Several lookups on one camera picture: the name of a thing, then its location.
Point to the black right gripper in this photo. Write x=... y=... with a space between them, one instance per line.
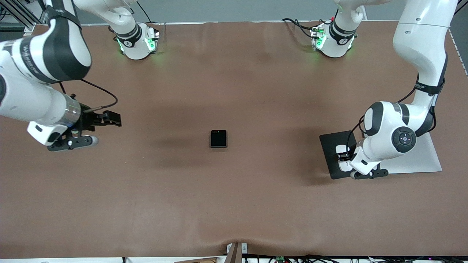
x=89 y=120

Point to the white computer mouse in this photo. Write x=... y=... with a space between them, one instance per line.
x=343 y=166

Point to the black phone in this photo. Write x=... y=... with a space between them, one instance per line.
x=218 y=138

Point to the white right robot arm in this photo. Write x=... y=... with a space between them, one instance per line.
x=22 y=98

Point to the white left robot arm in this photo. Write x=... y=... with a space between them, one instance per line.
x=420 y=44

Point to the black mouse pad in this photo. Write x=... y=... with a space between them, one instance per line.
x=329 y=153

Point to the silver closed laptop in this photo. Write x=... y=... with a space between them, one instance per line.
x=427 y=160

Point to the small green circuit board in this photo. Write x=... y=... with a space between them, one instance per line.
x=280 y=259

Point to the grey camera clamp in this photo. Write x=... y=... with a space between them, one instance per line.
x=236 y=252

